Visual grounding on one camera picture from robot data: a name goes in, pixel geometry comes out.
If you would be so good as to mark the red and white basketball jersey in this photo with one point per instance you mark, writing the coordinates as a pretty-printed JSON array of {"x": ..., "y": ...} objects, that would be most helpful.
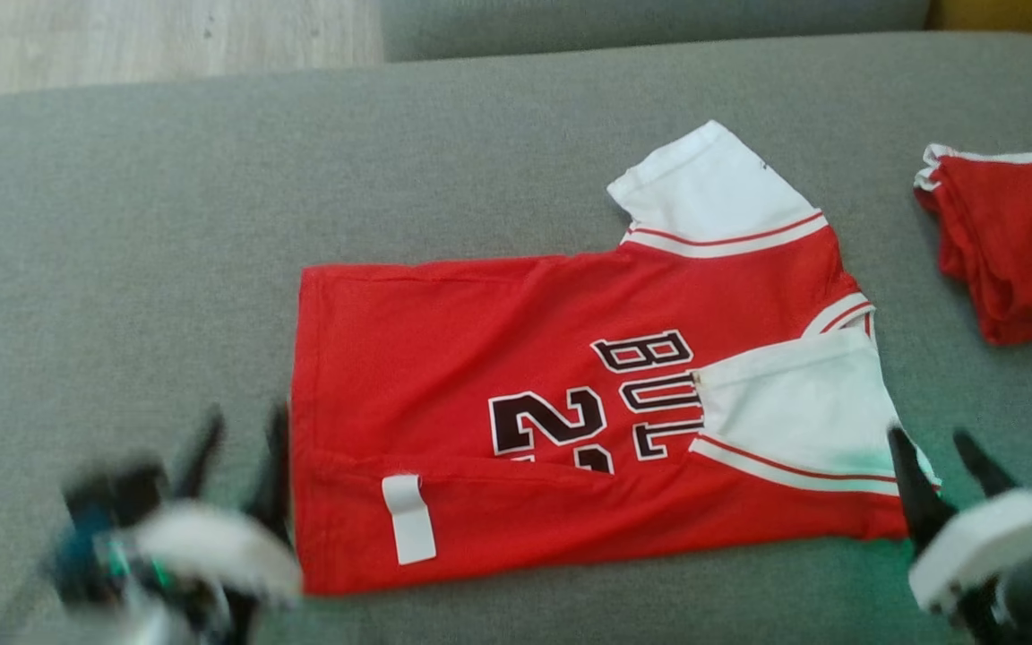
[{"x": 480, "y": 340}]

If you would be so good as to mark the red shorts with white stripes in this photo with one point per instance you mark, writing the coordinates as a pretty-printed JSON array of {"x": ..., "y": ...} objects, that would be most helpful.
[{"x": 1018, "y": 251}]

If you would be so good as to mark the grey sofa seat cushion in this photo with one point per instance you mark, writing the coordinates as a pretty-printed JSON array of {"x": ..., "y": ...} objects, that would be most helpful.
[{"x": 659, "y": 27}]

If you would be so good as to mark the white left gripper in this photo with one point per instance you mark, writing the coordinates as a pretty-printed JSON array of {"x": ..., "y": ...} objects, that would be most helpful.
[{"x": 202, "y": 546}]

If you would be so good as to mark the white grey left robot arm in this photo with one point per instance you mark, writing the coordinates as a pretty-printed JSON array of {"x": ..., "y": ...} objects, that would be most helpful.
[{"x": 158, "y": 634}]

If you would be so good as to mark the yellow sofa backrest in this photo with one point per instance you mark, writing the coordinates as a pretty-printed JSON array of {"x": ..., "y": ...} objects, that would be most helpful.
[{"x": 1018, "y": 16}]

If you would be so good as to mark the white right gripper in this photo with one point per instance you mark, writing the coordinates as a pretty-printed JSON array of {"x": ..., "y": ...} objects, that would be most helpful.
[{"x": 991, "y": 537}]

